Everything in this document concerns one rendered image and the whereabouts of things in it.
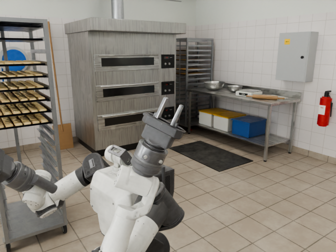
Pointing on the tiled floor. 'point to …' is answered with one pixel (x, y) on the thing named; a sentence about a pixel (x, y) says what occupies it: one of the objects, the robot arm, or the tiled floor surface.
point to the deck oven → (120, 77)
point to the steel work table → (262, 141)
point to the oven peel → (65, 128)
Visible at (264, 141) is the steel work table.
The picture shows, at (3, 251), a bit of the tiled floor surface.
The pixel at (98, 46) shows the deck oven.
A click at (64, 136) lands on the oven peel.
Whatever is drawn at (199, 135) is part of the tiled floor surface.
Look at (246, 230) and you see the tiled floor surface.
